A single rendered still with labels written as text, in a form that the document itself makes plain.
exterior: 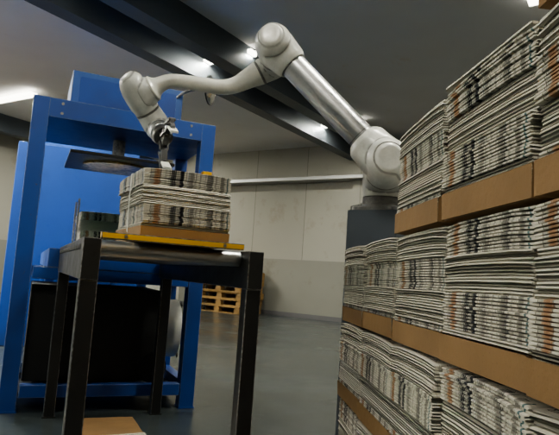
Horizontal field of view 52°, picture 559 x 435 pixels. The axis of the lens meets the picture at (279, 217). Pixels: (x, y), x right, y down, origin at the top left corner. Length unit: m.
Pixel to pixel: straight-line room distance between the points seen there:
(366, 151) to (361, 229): 0.32
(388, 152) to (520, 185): 1.23
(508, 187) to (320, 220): 10.18
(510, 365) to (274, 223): 10.77
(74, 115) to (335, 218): 8.13
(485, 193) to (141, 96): 1.68
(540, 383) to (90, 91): 2.89
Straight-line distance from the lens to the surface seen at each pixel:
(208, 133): 3.25
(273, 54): 2.14
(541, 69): 0.76
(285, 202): 11.38
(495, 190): 0.83
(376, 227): 2.15
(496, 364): 0.80
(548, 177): 0.71
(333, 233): 10.78
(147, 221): 1.75
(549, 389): 0.68
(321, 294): 10.81
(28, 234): 3.04
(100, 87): 3.30
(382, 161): 1.96
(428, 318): 1.07
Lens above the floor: 0.72
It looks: 6 degrees up
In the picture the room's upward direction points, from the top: 4 degrees clockwise
